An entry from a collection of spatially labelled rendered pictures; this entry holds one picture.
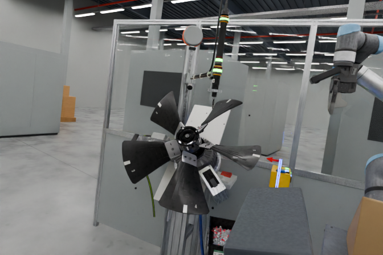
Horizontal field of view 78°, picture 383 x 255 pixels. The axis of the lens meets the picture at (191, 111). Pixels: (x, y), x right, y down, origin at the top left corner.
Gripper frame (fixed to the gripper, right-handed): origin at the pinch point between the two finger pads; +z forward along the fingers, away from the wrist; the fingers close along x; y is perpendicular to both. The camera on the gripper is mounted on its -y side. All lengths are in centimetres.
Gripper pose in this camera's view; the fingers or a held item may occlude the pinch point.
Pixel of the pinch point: (329, 111)
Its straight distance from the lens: 114.5
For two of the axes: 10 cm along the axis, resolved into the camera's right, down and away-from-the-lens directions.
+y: 9.2, 1.4, -3.7
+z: -1.3, 9.9, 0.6
